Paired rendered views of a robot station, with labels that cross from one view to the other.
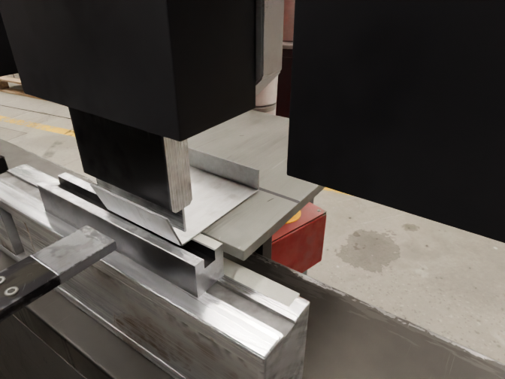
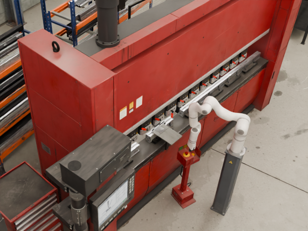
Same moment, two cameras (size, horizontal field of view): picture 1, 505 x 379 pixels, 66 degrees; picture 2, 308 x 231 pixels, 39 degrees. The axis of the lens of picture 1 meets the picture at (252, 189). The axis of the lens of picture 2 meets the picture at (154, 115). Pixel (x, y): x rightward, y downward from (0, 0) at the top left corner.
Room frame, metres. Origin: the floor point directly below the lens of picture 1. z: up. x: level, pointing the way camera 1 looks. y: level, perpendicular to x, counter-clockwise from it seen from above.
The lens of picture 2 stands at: (0.41, -3.21, 4.21)
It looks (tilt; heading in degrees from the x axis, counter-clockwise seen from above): 43 degrees down; 93
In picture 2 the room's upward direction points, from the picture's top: 4 degrees clockwise
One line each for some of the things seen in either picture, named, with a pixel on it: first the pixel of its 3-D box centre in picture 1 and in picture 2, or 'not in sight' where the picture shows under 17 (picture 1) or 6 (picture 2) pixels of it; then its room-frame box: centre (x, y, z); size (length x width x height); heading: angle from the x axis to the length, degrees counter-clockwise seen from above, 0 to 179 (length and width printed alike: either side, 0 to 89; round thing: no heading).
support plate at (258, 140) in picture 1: (249, 161); (167, 134); (0.38, 0.00, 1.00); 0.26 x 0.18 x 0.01; 145
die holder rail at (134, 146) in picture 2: not in sight; (120, 159); (-0.06, -0.36, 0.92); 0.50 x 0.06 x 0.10; 55
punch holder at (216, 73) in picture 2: not in sight; (212, 74); (0.82, 0.88, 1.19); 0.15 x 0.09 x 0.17; 55
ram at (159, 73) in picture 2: not in sight; (201, 50); (0.64, 0.62, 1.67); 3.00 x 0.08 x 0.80; 55
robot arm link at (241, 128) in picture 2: not in sight; (241, 130); (1.09, -0.14, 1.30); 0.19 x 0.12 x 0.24; 76
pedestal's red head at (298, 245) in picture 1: (260, 217); (189, 154); (0.64, -0.02, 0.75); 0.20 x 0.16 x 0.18; 41
